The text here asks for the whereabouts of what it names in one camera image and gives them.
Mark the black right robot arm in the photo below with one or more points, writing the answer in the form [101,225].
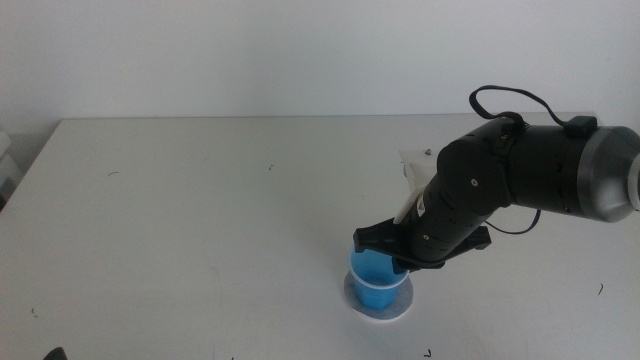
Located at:
[545,170]

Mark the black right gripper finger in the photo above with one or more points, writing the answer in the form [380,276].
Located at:
[400,267]

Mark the dark object at table edge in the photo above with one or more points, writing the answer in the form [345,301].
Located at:
[55,355]

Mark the blue plastic cup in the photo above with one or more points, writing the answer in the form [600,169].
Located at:
[372,295]

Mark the round grey felt cup mat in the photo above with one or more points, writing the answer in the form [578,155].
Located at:
[402,302]

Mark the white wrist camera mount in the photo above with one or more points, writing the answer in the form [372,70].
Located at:
[415,167]

